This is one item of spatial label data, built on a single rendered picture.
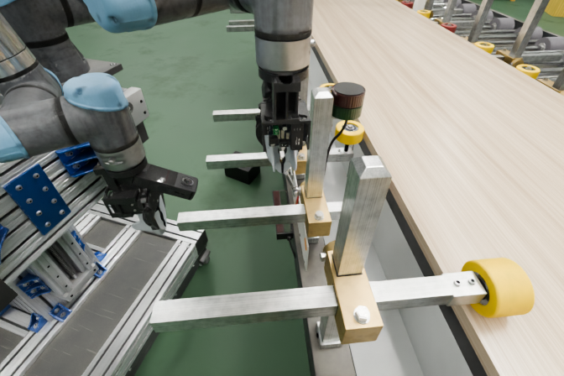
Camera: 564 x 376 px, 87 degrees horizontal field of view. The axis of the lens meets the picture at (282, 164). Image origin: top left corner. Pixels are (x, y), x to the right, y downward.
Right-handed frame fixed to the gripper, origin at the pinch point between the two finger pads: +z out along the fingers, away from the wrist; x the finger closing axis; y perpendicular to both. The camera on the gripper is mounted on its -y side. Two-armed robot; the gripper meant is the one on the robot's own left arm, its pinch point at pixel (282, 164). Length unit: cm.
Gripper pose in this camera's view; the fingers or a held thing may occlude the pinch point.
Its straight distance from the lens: 56.5
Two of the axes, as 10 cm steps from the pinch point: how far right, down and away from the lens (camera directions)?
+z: 0.0, 7.7, 6.4
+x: 10.0, -0.6, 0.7
